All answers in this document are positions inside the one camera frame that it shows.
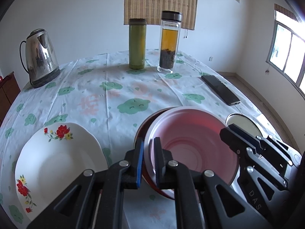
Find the white enamel bowl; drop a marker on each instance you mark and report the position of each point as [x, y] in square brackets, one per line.
[244, 123]

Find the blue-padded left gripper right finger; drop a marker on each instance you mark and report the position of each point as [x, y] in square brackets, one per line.
[202, 200]

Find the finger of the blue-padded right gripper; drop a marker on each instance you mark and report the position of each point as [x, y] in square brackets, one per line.
[237, 139]
[257, 137]

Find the bamboo window blind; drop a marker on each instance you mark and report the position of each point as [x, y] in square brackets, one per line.
[151, 11]

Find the window with frame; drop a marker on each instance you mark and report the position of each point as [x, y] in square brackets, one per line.
[286, 53]

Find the green thermos bottle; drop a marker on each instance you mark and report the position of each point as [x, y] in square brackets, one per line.
[137, 43]

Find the glass tea bottle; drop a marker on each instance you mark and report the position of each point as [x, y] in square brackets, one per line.
[169, 40]

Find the cloud-print tablecloth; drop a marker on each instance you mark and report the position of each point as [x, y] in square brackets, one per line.
[116, 105]

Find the brown wooden sideboard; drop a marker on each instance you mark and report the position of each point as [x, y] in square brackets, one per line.
[9, 90]

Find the pink plastic bowl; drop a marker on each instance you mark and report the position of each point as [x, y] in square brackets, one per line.
[192, 135]

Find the white plate red flowers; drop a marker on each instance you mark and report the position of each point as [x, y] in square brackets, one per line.
[51, 160]

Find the stainless steel electric kettle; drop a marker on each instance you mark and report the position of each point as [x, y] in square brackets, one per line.
[41, 61]

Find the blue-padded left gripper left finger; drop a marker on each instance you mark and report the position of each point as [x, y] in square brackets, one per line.
[95, 199]

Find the black smartphone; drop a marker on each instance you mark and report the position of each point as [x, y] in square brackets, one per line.
[226, 95]

